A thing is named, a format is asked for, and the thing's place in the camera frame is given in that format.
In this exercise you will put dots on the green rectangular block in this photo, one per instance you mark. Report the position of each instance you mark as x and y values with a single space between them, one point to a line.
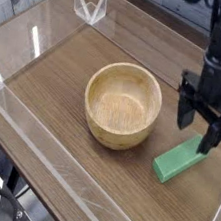
178 159

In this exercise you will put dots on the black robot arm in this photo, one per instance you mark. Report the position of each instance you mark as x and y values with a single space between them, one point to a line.
214 47

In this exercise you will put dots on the brown wooden bowl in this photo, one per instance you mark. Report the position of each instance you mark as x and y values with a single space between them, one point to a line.
122 104

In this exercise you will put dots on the grey metal bracket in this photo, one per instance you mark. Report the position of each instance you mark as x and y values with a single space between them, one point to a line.
20 214

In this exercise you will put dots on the clear acrylic enclosure wall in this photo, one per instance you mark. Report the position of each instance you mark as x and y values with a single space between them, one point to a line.
47 56

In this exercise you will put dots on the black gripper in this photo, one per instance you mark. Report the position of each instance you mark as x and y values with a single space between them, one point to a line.
202 94

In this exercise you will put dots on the black table leg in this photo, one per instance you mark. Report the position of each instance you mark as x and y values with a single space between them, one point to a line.
13 180

